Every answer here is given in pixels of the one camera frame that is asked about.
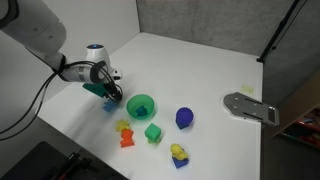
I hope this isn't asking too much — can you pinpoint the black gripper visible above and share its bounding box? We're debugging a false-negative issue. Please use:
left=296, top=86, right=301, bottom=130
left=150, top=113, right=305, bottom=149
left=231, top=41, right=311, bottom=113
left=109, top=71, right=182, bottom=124
left=101, top=75, right=124, bottom=104

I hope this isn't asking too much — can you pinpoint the blue animal toy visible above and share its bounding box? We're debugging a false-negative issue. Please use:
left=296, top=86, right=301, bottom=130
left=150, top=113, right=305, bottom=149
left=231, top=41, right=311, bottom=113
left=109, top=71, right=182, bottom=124
left=102, top=99, right=118, bottom=113

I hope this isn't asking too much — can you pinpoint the yellow animal toy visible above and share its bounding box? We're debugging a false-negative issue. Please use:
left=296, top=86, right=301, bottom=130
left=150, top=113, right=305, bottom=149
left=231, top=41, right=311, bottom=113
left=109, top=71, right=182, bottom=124
left=169, top=143, right=189, bottom=161

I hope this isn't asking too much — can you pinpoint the green translucent plastic bowl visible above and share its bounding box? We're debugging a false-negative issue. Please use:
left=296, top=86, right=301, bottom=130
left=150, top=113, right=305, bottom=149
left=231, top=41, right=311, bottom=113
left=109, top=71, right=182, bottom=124
left=125, top=93, right=156, bottom=123

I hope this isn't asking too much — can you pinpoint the orange animal toy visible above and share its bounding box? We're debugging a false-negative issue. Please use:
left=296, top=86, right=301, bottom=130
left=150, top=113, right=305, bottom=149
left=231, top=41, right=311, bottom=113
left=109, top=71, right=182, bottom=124
left=119, top=129, right=136, bottom=148

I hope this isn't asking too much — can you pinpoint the yellow spiky toy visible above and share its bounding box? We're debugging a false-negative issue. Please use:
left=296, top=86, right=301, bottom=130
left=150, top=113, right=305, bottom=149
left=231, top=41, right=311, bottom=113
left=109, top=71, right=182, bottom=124
left=114, top=118, right=132, bottom=133

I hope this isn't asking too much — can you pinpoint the small teal toy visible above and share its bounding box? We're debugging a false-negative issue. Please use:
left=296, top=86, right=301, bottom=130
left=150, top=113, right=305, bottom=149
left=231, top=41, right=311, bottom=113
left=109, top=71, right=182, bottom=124
left=135, top=105, right=149, bottom=118

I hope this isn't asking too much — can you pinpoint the green cube block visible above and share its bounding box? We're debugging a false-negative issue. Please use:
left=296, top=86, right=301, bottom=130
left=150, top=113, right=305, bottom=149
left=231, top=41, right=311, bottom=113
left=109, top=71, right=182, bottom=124
left=144, top=122, right=163, bottom=141

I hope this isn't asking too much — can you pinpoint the purple spiky ball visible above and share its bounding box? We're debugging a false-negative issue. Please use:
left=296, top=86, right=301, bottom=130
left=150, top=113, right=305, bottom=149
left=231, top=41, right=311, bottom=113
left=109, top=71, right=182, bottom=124
left=175, top=106, right=195, bottom=126

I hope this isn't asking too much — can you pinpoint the black clamp tool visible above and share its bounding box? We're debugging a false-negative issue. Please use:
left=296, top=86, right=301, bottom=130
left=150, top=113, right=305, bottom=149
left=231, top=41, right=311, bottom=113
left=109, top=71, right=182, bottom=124
left=49, top=150, right=101, bottom=180

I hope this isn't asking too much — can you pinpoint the blue square block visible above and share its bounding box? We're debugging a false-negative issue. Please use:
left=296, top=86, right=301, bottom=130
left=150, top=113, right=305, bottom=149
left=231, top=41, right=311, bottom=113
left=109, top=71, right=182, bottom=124
left=171, top=155, right=190, bottom=170

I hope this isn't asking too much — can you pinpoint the black side table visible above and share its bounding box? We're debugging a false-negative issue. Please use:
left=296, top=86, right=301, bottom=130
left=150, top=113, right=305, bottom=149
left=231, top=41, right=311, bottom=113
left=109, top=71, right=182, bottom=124
left=0, top=141, right=129, bottom=180

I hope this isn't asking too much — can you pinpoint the grey metal mounting plate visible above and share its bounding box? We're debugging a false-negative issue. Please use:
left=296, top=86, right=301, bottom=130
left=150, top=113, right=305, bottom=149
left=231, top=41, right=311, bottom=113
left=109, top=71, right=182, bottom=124
left=222, top=91, right=280, bottom=128

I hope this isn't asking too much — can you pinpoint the yellow sticky note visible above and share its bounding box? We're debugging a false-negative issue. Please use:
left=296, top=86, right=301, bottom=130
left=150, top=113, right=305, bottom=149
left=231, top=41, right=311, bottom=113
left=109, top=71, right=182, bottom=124
left=240, top=84, right=255, bottom=95

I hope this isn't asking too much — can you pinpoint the black stand pole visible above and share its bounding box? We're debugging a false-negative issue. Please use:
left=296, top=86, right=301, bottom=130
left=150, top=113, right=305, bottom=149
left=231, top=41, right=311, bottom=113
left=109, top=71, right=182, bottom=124
left=256, top=0, right=303, bottom=64

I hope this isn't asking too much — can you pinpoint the wooden toy shelf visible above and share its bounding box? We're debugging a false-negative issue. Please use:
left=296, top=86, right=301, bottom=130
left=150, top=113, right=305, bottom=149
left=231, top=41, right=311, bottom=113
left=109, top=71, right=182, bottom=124
left=266, top=69, right=320, bottom=151

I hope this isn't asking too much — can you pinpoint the red toy bin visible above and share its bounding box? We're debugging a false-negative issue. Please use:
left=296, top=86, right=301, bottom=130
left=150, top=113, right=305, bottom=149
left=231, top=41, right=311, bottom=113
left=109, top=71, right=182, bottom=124
left=282, top=114, right=320, bottom=148

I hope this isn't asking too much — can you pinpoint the teal wrist camera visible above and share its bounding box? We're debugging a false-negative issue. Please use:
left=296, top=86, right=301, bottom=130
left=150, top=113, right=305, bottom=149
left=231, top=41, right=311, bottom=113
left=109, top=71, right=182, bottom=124
left=82, top=82, right=110, bottom=99

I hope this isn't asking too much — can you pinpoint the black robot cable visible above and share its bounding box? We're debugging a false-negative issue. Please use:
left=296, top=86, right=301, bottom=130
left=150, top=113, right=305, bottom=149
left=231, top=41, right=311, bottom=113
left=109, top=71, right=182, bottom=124
left=0, top=59, right=123, bottom=141

